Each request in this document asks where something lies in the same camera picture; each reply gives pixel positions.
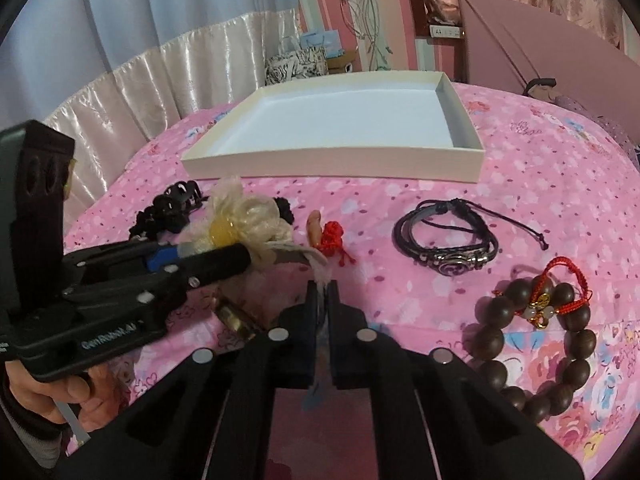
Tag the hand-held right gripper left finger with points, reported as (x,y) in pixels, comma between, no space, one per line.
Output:
(299,342)

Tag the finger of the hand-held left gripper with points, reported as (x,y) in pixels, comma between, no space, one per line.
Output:
(220,262)
(167,257)

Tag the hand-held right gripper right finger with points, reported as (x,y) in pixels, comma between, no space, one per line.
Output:
(346,350)

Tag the cream flower hair accessory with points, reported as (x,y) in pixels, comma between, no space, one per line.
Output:
(250,222)

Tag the black hair claw clip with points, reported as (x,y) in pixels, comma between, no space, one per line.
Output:
(182,202)

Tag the gold metal hair clip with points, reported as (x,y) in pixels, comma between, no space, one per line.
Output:
(237,322)

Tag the black scrunchie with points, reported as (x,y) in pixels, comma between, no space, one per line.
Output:
(285,210)

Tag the red knot pendant charm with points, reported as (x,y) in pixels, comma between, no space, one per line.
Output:
(332,235)

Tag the white shallow box tray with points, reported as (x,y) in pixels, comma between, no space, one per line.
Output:
(350,110)

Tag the person's left forearm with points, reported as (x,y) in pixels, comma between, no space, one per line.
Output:
(30,435)

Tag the person's left hand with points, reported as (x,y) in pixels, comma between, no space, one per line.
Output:
(40,397)

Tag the cream satin curtain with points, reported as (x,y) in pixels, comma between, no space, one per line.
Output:
(175,90)

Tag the black white floral bag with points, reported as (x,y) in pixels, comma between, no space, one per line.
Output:
(295,67)

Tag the cardboard box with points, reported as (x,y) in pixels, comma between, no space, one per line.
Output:
(342,62)

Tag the pale blue gift bag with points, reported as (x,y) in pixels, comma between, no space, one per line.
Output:
(320,42)

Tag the white sheer curtain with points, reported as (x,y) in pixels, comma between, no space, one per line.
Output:
(150,0)

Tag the white power strip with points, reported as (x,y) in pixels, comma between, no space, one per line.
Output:
(445,31)

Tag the pink headboard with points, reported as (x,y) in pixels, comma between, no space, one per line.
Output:
(525,35)

